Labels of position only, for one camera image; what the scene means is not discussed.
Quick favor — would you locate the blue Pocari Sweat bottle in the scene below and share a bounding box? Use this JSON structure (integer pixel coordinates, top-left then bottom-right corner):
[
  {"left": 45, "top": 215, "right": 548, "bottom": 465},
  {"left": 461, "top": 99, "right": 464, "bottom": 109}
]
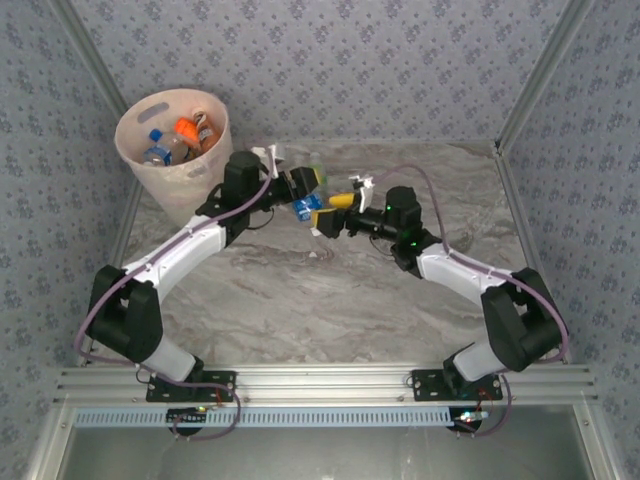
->
[{"left": 292, "top": 196, "right": 324, "bottom": 237}]

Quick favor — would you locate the tea bottle red tan label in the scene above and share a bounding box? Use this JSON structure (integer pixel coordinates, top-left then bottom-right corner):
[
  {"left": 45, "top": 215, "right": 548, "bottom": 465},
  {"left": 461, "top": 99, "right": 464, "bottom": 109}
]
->
[{"left": 193, "top": 111, "right": 218, "bottom": 151}]

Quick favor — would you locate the bottle with large orange label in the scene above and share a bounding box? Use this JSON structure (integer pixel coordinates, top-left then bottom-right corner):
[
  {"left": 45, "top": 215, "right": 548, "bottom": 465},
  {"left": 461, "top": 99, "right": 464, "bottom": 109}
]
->
[{"left": 173, "top": 116, "right": 200, "bottom": 141}]

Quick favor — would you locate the bottle blue yellow label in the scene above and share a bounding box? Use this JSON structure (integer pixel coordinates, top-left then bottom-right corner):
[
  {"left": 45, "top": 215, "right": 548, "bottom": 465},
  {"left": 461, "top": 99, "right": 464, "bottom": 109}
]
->
[{"left": 144, "top": 128, "right": 175, "bottom": 167}]

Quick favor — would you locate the pink plastic bin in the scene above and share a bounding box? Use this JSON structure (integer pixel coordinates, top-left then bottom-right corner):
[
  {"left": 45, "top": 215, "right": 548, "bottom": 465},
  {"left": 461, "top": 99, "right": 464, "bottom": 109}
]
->
[{"left": 113, "top": 88, "right": 235, "bottom": 227}]

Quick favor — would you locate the clear bottle light green label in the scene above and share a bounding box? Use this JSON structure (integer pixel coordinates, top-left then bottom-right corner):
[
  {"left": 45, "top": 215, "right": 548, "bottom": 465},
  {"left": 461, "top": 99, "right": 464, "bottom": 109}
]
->
[{"left": 308, "top": 152, "right": 329, "bottom": 185}]

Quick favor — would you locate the small black controller board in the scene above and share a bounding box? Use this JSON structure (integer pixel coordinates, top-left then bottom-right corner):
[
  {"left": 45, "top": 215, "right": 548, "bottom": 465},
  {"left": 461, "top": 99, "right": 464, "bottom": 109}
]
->
[
  {"left": 166, "top": 407, "right": 208, "bottom": 436},
  {"left": 448, "top": 407, "right": 489, "bottom": 434}
]

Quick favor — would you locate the grey metal lower panel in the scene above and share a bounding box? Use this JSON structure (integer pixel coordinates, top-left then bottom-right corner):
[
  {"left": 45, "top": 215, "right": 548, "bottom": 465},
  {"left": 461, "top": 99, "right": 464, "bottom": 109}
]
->
[{"left": 62, "top": 427, "right": 591, "bottom": 480}]

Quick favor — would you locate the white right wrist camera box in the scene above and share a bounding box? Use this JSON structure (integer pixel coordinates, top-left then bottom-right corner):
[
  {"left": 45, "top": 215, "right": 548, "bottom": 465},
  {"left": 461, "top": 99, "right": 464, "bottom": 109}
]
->
[{"left": 348, "top": 173, "right": 376, "bottom": 207}]

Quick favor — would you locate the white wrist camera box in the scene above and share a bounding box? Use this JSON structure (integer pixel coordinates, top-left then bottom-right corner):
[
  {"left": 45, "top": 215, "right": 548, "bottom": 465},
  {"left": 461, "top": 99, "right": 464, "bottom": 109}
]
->
[
  {"left": 251, "top": 143, "right": 285, "bottom": 165},
  {"left": 348, "top": 173, "right": 376, "bottom": 207}
]

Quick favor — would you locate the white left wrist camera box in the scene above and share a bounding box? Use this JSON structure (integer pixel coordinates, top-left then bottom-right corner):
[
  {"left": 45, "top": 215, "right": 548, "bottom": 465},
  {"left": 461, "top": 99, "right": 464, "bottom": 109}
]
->
[{"left": 251, "top": 143, "right": 285, "bottom": 165}]

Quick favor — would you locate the aluminium mounting rail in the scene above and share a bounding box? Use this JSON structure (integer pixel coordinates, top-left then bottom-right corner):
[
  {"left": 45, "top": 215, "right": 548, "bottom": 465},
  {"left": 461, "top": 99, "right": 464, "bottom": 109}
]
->
[{"left": 52, "top": 363, "right": 600, "bottom": 407}]

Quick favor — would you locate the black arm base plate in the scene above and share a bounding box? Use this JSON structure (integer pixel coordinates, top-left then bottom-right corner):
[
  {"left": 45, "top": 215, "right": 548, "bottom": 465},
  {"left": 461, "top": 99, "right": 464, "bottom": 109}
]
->
[
  {"left": 145, "top": 370, "right": 238, "bottom": 404},
  {"left": 410, "top": 369, "right": 503, "bottom": 403}
]

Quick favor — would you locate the aluminium frame post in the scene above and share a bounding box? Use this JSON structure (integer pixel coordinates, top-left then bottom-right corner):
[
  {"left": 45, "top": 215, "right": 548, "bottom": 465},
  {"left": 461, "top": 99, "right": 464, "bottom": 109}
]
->
[
  {"left": 49, "top": 0, "right": 132, "bottom": 119},
  {"left": 492, "top": 0, "right": 597, "bottom": 157}
]

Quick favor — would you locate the grey slotted cable duct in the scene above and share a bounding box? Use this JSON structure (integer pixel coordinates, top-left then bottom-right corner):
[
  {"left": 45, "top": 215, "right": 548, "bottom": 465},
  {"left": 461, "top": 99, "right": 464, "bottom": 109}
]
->
[{"left": 73, "top": 405, "right": 454, "bottom": 429}]

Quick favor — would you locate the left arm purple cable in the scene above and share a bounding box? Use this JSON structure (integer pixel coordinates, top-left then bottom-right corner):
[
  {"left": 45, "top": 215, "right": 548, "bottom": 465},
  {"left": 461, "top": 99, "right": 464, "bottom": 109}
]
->
[{"left": 73, "top": 154, "right": 282, "bottom": 442}]

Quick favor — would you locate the aluminium frame leg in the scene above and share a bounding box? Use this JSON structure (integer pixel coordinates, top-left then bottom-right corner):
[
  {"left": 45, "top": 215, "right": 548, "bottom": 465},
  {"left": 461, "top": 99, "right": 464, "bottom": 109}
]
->
[
  {"left": 572, "top": 404, "right": 624, "bottom": 480},
  {"left": 24, "top": 404, "right": 76, "bottom": 480}
]

